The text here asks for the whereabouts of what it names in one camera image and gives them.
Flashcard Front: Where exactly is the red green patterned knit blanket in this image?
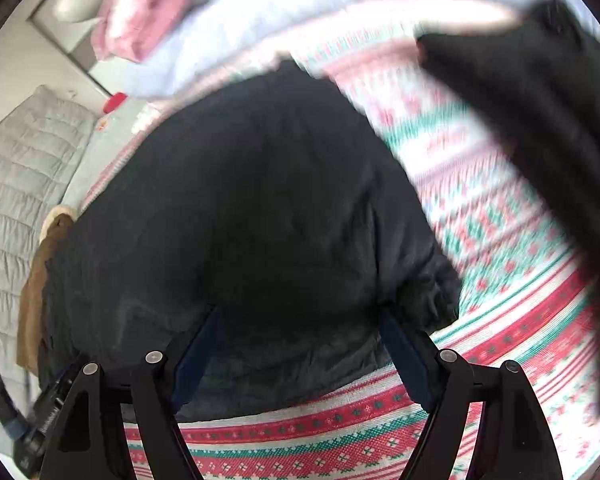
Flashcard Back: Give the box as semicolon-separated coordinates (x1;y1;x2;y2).
78;24;600;480

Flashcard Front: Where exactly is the light blue fluffy blanket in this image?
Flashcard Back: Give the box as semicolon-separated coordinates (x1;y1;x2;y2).
154;0;546;99

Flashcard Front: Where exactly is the brown suede coat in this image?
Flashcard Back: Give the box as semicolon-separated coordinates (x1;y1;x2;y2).
16;205;78;376

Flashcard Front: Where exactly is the grey quilted headboard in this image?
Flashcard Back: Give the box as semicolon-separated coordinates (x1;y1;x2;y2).
0;86;96;412

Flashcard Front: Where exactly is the black quilted puffer jacket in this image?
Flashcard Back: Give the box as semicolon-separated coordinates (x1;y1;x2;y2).
38;61;460;422

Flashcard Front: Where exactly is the grey bed sheet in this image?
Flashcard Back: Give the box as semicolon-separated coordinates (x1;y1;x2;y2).
62;98;175;212

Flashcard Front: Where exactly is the black folded garment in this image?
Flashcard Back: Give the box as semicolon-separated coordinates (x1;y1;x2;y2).
414;0;600;441

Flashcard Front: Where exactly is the red small box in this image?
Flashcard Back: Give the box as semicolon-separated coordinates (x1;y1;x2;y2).
102;92;128;115

